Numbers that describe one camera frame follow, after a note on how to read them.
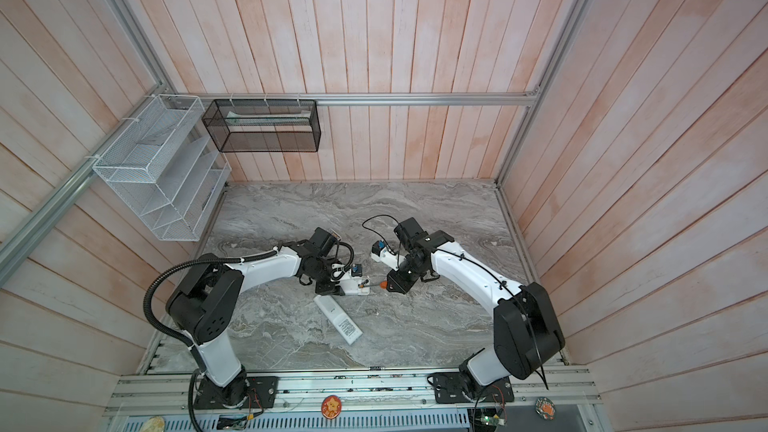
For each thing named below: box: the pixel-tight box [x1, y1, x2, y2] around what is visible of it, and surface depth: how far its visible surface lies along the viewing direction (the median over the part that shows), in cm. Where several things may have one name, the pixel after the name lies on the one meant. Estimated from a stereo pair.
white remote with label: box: [313, 295, 364, 346], surface depth 85 cm
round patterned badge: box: [534, 396, 556, 421], surface depth 73 cm
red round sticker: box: [321, 395, 342, 420], surface depth 73 cm
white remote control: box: [339, 278, 371, 296], surface depth 92 cm
